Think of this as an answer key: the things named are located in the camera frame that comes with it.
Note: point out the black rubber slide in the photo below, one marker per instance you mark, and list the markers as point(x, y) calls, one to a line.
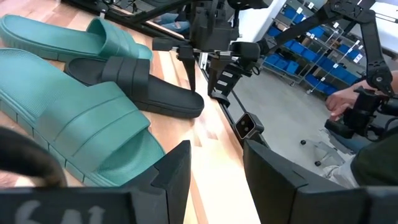
point(161, 93)
point(25, 155)

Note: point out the teal rubber slide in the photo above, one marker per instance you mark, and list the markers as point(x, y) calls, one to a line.
point(77, 118)
point(46, 34)

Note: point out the grey chair base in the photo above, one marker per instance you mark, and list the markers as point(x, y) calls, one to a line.
point(326, 152)

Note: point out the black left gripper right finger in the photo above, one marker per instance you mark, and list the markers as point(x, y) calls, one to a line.
point(280, 193)

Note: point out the person's hand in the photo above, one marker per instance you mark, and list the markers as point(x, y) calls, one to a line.
point(342, 99)

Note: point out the person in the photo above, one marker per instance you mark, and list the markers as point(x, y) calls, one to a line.
point(174, 24)
point(379, 161)

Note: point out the small black stereo camera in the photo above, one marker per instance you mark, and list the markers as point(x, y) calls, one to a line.
point(248, 125)

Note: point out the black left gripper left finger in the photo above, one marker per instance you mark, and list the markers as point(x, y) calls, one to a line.
point(174, 186)

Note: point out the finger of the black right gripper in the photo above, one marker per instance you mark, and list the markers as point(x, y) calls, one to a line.
point(224, 77)
point(190, 68)

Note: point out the metal rack with blue bins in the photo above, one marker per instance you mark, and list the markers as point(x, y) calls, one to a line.
point(311, 56)

